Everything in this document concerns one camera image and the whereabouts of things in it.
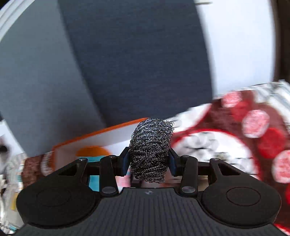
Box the pink tissue packet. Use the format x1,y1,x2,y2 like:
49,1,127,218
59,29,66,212
115,174,131,191

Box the steel wool scrubber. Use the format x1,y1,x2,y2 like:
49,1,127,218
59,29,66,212
129,118,174,183

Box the grey sofa backrest cushion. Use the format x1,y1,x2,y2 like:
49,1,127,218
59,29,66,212
1,1,105,156

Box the dark blue sofa cushion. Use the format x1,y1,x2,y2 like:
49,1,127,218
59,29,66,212
59,1,213,126

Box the orange white cardboard box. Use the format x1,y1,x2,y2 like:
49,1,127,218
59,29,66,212
52,118,145,171

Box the orange silicone honeycomb mat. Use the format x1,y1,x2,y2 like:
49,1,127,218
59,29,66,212
76,146,110,157

